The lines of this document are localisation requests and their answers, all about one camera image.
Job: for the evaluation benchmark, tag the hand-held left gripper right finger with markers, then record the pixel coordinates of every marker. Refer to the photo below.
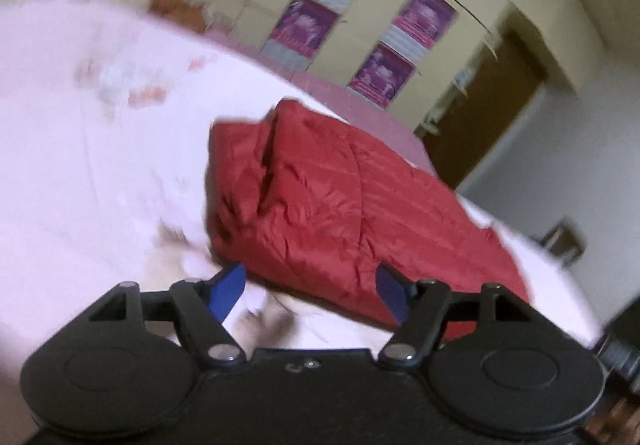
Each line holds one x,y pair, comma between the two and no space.
392,292

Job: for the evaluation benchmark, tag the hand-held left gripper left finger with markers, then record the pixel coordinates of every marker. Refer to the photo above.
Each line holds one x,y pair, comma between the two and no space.
227,292

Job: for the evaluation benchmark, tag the red puffer jacket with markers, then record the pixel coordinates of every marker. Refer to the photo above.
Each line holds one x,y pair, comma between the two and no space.
340,205

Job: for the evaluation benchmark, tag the wooden chair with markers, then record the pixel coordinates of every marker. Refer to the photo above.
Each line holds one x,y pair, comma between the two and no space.
565,242

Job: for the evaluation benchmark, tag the bed with floral sheet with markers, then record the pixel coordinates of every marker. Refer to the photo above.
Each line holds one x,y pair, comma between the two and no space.
75,175

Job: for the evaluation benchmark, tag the brown wooden door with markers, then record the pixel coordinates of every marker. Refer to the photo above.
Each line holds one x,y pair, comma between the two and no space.
490,125

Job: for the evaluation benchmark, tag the cream open corner shelf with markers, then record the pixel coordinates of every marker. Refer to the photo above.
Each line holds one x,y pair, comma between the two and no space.
450,100

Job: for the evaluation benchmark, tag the cream wardrobe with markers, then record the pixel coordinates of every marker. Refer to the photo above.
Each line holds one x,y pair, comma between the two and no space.
380,20

